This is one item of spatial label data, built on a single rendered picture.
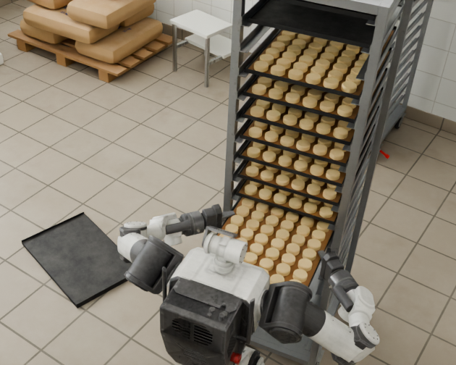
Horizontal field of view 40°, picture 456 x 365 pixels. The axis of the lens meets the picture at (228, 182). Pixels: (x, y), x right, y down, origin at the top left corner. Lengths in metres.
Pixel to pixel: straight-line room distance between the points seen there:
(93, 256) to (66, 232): 0.26
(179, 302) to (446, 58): 3.37
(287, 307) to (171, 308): 0.32
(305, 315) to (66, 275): 1.95
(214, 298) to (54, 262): 1.93
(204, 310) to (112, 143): 2.84
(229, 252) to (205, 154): 2.61
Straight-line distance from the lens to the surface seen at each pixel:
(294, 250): 2.33
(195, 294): 1.78
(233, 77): 2.18
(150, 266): 1.89
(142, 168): 4.21
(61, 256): 3.62
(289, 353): 2.99
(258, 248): 2.32
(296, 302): 1.78
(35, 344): 3.26
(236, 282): 1.81
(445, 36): 4.69
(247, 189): 2.48
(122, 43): 5.22
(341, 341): 1.88
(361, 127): 2.11
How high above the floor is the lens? 2.52
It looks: 38 degrees down
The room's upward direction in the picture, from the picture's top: 3 degrees clockwise
